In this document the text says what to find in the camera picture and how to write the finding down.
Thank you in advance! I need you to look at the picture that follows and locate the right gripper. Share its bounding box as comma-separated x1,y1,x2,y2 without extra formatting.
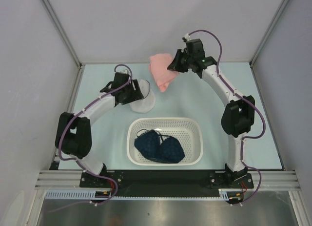
168,49,193,73

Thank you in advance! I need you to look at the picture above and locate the navy blue lace bra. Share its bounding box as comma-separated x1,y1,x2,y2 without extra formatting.
134,129,185,164

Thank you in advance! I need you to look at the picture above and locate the white perforated plastic basket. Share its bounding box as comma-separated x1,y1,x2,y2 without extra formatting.
127,117,203,167

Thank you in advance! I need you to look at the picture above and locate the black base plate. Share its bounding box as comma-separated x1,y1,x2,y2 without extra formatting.
79,170,254,189

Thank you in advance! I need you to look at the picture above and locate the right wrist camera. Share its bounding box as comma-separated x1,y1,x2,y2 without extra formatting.
182,34,191,42

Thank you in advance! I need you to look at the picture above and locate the white mesh laundry bag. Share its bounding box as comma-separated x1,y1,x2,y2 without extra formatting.
130,79,156,113

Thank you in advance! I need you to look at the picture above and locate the white cable duct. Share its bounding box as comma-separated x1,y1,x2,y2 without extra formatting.
45,190,234,202

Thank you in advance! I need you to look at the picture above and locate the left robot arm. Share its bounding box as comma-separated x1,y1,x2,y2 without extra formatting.
55,72,143,187

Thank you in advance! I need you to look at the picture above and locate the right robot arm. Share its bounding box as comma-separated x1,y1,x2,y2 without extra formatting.
167,36,254,187

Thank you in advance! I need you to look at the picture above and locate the pink bra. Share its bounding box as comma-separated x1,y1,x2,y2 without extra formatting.
149,53,179,92

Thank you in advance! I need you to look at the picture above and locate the aluminium frame rail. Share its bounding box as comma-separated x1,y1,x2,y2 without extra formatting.
35,169,83,189

